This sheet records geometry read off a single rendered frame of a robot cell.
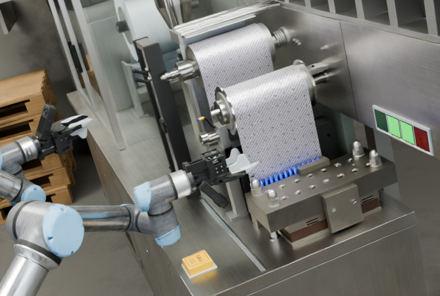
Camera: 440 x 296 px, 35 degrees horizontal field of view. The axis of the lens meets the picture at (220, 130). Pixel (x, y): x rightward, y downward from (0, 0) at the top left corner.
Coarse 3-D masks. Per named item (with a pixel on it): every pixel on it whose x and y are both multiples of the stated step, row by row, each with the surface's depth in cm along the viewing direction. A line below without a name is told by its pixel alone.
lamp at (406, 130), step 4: (404, 124) 174; (408, 124) 173; (404, 128) 175; (408, 128) 173; (404, 132) 176; (408, 132) 174; (404, 136) 176; (408, 136) 175; (412, 136) 172; (408, 140) 175; (412, 140) 173
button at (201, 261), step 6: (198, 252) 197; (204, 252) 196; (186, 258) 196; (192, 258) 195; (198, 258) 194; (204, 258) 193; (210, 258) 193; (186, 264) 193; (192, 264) 192; (198, 264) 191; (204, 264) 191; (210, 264) 192; (192, 270) 190; (198, 270) 191
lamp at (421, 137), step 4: (416, 128) 169; (416, 132) 170; (420, 132) 168; (424, 132) 167; (416, 136) 171; (420, 136) 169; (424, 136) 167; (416, 140) 171; (420, 140) 170; (424, 140) 168; (416, 144) 172; (420, 144) 170; (424, 144) 168; (424, 148) 169; (428, 148) 167
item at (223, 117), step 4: (216, 100) 202; (220, 100) 201; (216, 104) 201; (220, 104) 199; (224, 104) 199; (216, 108) 203; (220, 108) 199; (224, 108) 199; (224, 112) 199; (220, 116) 202; (224, 116) 199; (228, 116) 199; (220, 120) 203; (224, 120) 200; (228, 120) 200; (224, 124) 201
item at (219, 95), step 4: (300, 68) 205; (304, 72) 204; (304, 76) 203; (308, 80) 203; (308, 84) 203; (308, 88) 203; (312, 92) 204; (216, 96) 205; (220, 96) 201; (224, 100) 198; (228, 108) 197; (228, 112) 199; (232, 120) 198; (228, 124) 203; (232, 124) 199; (228, 128) 205; (232, 128) 201
